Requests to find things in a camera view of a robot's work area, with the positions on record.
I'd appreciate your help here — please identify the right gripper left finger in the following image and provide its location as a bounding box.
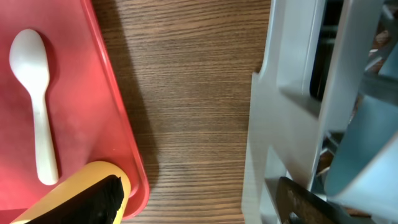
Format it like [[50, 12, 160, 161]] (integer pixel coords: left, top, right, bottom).
[[24, 175, 124, 224]]

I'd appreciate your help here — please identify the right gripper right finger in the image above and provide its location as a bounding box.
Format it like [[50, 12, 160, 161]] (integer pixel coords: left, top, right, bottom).
[[275, 176, 371, 224]]

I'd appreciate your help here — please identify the yellow cup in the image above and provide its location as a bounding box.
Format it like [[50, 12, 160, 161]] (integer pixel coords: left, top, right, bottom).
[[12, 161, 131, 223]]

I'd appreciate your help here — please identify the blue bowl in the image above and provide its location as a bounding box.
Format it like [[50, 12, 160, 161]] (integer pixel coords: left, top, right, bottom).
[[325, 96, 397, 222]]

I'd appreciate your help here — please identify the grey dishwasher rack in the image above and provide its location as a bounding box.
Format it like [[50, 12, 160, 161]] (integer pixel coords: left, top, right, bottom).
[[241, 1, 397, 223]]

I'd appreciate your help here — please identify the red serving tray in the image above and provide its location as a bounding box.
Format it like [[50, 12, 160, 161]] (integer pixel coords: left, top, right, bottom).
[[1, 0, 150, 223]]

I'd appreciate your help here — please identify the white plastic spoon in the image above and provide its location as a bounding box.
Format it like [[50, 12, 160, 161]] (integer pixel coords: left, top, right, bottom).
[[9, 29, 59, 185]]

